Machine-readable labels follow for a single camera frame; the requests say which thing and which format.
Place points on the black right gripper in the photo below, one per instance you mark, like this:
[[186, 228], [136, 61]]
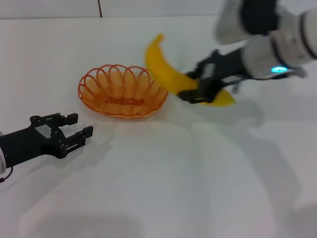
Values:
[[223, 67]]

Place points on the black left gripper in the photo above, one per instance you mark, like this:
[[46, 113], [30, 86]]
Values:
[[22, 146]]

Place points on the yellow banana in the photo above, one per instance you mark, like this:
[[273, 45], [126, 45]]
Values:
[[163, 67]]

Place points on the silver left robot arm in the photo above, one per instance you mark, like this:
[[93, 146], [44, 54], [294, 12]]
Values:
[[2, 153]]

